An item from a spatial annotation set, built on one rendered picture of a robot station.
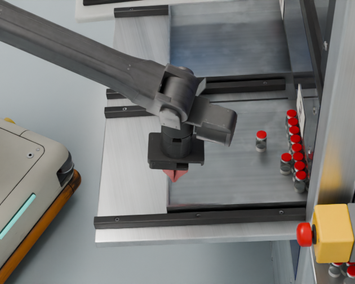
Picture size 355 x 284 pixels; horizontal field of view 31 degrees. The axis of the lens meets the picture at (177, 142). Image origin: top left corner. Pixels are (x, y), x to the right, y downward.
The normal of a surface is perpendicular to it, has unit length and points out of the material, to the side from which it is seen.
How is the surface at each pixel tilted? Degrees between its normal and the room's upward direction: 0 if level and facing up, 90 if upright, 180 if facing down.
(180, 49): 0
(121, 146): 0
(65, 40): 30
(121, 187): 0
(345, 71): 90
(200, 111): 15
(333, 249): 90
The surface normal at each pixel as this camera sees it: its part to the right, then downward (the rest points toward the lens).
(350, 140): 0.00, 0.77
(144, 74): 0.30, -0.30
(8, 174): -0.07, -0.63
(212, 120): 0.04, -0.39
